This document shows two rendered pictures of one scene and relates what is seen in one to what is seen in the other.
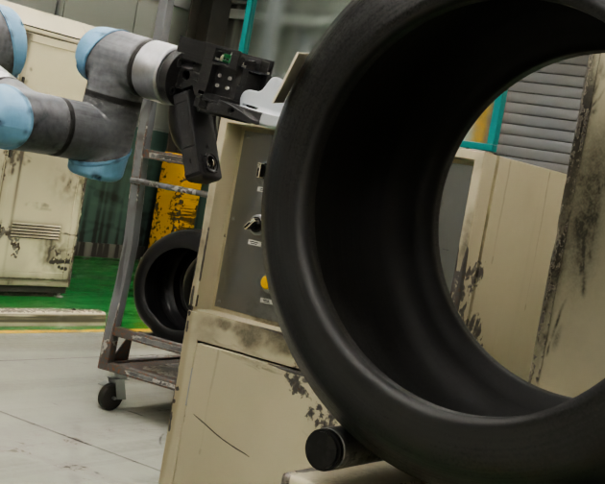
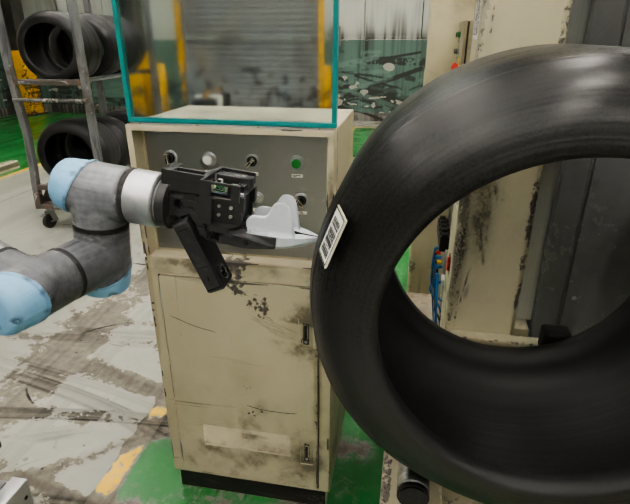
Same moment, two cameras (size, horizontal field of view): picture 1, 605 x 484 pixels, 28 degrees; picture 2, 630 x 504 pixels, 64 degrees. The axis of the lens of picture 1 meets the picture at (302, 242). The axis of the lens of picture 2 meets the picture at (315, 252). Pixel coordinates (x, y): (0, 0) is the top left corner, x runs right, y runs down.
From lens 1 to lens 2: 92 cm
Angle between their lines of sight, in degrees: 30
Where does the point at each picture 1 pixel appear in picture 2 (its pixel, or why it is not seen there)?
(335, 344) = (431, 451)
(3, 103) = (13, 302)
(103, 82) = (92, 220)
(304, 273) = (391, 404)
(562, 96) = not seen: outside the picture
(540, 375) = (456, 314)
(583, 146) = not seen: hidden behind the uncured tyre
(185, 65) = (174, 194)
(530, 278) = not seen: hidden behind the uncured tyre
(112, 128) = (115, 254)
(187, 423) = (167, 321)
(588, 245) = (484, 232)
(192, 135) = (204, 258)
